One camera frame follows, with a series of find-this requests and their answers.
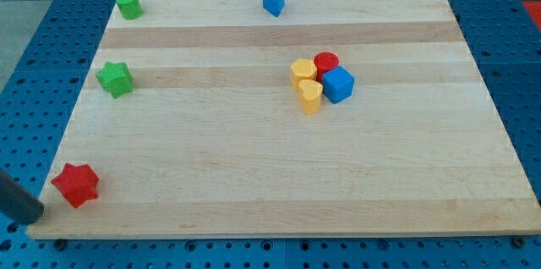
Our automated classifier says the red star block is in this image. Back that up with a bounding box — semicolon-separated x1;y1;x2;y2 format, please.
51;163;100;208

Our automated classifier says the wooden board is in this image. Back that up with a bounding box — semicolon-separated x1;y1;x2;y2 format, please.
27;0;540;239

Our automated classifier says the green star block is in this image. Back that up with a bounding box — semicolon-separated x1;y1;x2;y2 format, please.
96;62;133;98

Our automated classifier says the yellow heart block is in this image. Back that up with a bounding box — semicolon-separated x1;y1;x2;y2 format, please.
298;80;323;115

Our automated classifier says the yellow hexagon block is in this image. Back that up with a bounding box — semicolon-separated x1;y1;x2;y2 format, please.
290;58;317;91

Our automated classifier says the blue cube block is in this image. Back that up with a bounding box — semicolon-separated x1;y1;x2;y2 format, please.
322;66;355;104

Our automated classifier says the red cylinder block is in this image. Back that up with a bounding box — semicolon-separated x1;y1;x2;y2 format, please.
314;52;339;82

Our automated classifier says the blue triangle block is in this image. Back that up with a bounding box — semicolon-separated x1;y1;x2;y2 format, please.
262;0;285;17

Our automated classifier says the green cylinder block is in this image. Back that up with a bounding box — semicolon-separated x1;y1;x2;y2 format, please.
115;0;143;20

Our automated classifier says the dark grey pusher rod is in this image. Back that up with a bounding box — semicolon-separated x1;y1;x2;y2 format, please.
1;171;44;225

